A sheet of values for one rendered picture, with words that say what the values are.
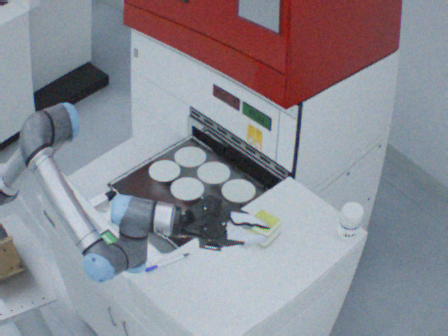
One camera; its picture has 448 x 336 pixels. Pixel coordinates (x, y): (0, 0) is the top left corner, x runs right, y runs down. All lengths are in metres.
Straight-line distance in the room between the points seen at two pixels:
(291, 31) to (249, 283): 0.67
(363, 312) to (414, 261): 0.47
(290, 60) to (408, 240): 1.75
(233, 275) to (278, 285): 0.12
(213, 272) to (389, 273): 1.51
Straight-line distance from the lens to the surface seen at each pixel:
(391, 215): 3.28
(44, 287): 1.82
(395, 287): 2.93
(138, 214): 1.43
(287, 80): 1.68
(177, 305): 1.57
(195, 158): 2.06
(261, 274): 1.64
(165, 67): 2.19
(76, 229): 1.40
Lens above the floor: 2.23
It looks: 41 degrees down
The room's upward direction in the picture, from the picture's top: 2 degrees clockwise
